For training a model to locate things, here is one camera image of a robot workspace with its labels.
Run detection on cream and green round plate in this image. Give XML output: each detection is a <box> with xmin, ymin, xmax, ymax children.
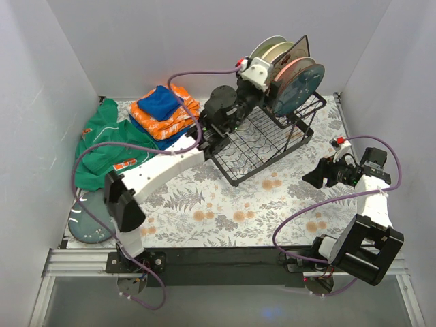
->
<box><xmin>262</xmin><ymin>41</ymin><xmax>294</xmax><ymax>65</ymax></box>

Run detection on white scalloped plate front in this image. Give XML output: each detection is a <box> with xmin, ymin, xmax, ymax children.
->
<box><xmin>249</xmin><ymin>35</ymin><xmax>286</xmax><ymax>59</ymax></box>

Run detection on blue glazed plate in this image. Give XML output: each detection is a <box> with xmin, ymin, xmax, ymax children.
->
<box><xmin>67</xmin><ymin>189</ymin><xmax>115</xmax><ymax>244</ymax></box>
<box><xmin>272</xmin><ymin>64</ymin><xmax>325</xmax><ymax>117</ymax></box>

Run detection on pink and cream round plate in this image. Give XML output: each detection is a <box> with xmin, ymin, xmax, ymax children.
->
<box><xmin>268</xmin><ymin>57</ymin><xmax>316</xmax><ymax>100</ymax></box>

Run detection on square floral plate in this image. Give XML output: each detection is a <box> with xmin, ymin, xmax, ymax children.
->
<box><xmin>271</xmin><ymin>35</ymin><xmax>310</xmax><ymax>78</ymax></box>

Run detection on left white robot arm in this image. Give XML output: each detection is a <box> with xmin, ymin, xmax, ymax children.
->
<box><xmin>104</xmin><ymin>79</ymin><xmax>268</xmax><ymax>273</ymax></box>

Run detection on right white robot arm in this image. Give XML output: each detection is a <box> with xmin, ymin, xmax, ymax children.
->
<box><xmin>302</xmin><ymin>142</ymin><xmax>404</xmax><ymax>286</ymax></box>

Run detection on floral patterned table mat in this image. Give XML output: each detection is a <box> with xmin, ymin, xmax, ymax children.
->
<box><xmin>140</xmin><ymin>96</ymin><xmax>356</xmax><ymax>247</ymax></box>

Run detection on blue folded towel top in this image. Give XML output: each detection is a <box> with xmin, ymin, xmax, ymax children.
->
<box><xmin>137</xmin><ymin>85</ymin><xmax>183</xmax><ymax>121</ymax></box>

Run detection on orange patterned cloth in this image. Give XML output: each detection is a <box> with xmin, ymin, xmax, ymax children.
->
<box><xmin>129</xmin><ymin>85</ymin><xmax>200</xmax><ymax>140</ymax></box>

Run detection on blue cloth bottom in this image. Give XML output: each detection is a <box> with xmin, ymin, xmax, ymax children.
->
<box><xmin>129</xmin><ymin>115</ymin><xmax>189</xmax><ymax>150</ymax></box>

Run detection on green jacket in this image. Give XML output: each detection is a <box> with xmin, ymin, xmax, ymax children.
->
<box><xmin>72</xmin><ymin>97</ymin><xmax>159</xmax><ymax>191</ymax></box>

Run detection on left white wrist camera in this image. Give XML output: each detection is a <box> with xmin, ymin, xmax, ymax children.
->
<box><xmin>236</xmin><ymin>57</ymin><xmax>273</xmax><ymax>93</ymax></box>

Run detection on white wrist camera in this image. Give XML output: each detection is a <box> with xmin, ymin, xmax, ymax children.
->
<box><xmin>330</xmin><ymin>137</ymin><xmax>351</xmax><ymax>163</ymax></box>
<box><xmin>236</xmin><ymin>57</ymin><xmax>273</xmax><ymax>93</ymax></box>

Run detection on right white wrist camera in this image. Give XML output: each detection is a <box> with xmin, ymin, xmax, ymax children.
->
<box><xmin>330</xmin><ymin>137</ymin><xmax>351</xmax><ymax>163</ymax></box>

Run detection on black wire dish rack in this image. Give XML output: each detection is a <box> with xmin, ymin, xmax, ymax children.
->
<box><xmin>212</xmin><ymin>93</ymin><xmax>327</xmax><ymax>187</ymax></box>

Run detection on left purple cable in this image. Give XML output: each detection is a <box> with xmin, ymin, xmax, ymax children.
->
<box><xmin>70</xmin><ymin>66</ymin><xmax>245</xmax><ymax>311</ymax></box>

